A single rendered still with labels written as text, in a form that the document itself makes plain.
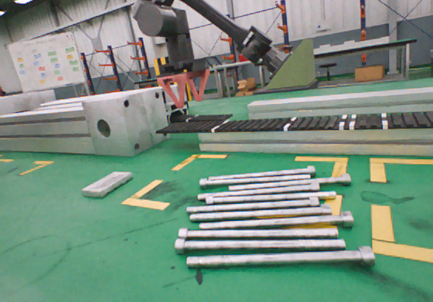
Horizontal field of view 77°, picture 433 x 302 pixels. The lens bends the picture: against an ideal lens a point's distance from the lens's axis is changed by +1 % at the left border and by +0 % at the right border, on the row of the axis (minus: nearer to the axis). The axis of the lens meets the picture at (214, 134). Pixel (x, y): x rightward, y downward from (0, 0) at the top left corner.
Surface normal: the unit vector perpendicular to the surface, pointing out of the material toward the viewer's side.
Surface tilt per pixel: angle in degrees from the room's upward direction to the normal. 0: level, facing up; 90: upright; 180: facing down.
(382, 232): 0
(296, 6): 90
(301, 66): 90
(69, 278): 0
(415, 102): 90
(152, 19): 90
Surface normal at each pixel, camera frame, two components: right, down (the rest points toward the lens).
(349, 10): -0.47, 0.29
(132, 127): 0.86, -0.01
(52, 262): -0.16, -0.96
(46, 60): -0.14, 0.27
